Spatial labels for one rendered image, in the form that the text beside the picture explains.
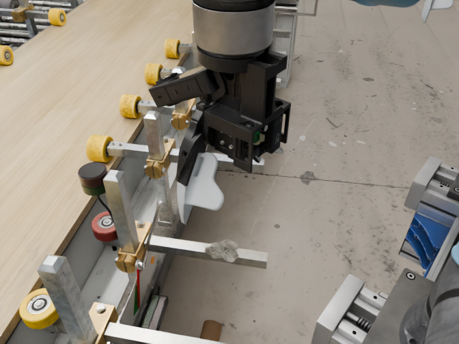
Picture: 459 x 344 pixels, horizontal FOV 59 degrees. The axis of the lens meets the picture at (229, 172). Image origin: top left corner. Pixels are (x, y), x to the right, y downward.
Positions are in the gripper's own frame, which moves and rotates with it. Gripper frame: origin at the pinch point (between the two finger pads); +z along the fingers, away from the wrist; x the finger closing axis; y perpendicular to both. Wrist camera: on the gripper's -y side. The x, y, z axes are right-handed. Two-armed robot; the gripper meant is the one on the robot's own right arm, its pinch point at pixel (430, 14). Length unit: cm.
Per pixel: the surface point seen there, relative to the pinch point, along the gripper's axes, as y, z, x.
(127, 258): -34, 45, -80
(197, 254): -22, 47, -67
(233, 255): -14, 45, -63
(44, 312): -33, 41, -102
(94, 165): -41, 20, -78
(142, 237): -36, 45, -73
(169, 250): -29, 47, -71
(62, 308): -23, 30, -101
